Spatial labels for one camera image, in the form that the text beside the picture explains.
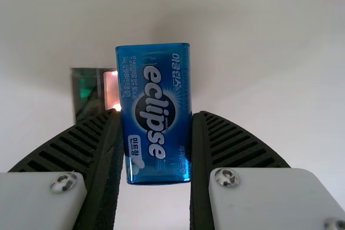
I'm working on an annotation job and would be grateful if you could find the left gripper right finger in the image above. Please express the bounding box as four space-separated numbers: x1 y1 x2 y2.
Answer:
189 110 345 230

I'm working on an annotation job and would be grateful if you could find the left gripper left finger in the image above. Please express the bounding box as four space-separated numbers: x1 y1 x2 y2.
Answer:
0 108 125 230

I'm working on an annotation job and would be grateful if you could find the small square scanner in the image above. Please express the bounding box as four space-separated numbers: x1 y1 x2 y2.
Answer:
69 67 121 122

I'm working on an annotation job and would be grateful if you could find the blue rectangular mint box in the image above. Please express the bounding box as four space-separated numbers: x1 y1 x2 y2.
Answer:
115 42 194 186

